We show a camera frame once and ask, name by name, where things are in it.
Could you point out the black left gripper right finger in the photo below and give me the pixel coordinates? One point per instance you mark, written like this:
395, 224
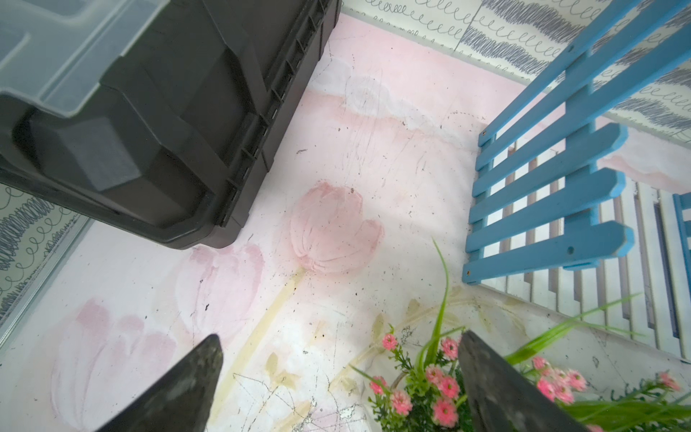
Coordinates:
500, 399

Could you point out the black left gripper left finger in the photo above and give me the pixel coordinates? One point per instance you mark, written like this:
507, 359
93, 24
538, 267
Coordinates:
181, 400

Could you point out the pink flower potted plant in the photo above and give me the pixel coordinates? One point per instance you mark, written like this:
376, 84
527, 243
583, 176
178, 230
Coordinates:
432, 389
657, 404

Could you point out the blue white two-tier rack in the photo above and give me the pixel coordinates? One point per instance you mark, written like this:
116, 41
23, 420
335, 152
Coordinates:
551, 227

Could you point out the black yellow toolbox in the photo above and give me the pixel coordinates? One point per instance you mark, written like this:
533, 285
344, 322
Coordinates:
159, 118

